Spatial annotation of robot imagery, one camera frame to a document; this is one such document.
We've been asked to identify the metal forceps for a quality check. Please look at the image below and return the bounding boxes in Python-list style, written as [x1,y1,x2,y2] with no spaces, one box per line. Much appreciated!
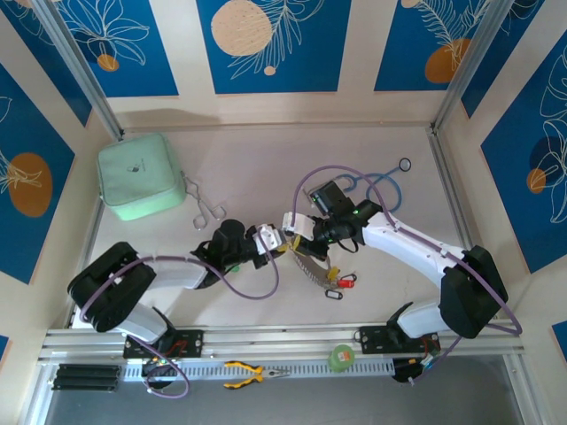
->
[180,171,228,231]

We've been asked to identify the blue stethoscope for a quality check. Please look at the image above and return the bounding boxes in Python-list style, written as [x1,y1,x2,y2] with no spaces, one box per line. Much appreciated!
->
[334,158,414,214]

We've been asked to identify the mint green zip pouch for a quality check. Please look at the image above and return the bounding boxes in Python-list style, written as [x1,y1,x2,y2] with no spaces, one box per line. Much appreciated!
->
[96,132,187,221]

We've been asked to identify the green tape roll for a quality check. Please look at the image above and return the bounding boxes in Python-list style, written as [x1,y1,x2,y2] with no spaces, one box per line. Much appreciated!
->
[327,344,356,372]

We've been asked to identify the black ribbed block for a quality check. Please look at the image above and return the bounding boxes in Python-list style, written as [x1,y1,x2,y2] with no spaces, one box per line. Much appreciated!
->
[51,363,121,391]

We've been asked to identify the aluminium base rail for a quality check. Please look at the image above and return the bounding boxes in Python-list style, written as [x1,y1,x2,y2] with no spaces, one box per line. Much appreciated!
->
[37,322,526,365]

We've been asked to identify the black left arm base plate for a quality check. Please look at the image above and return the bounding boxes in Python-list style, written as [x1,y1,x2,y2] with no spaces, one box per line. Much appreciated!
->
[122,328,206,360]

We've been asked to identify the aluminium table side rail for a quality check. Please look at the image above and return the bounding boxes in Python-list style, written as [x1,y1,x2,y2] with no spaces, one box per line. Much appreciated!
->
[427,127,478,260]
[66,197,107,328]

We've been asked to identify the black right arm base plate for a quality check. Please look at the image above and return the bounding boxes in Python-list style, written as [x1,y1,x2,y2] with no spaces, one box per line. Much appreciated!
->
[357,325,443,355]

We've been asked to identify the grey slotted cable duct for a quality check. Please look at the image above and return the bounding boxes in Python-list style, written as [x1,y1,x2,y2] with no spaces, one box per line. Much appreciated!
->
[123,357,396,383]

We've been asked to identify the yellow handled pliers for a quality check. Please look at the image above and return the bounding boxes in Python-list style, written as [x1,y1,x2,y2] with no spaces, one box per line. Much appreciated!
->
[222,360,292,390]

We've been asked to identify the aluminium frame post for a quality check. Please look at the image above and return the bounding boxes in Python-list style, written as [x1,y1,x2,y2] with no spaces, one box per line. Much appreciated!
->
[33,0,126,142]
[428,0,517,135]

